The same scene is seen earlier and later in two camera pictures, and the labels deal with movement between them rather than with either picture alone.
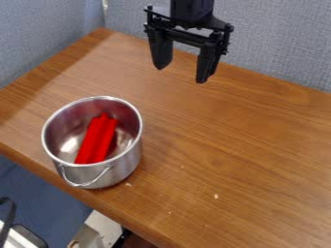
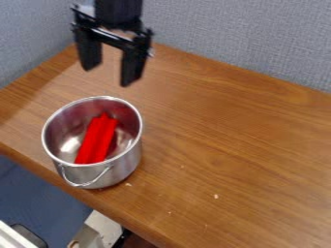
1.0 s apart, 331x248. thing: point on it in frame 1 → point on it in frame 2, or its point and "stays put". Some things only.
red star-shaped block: (98, 139) stays put
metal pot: (67, 133) stays put
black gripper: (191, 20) → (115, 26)
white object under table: (101, 232) stays put
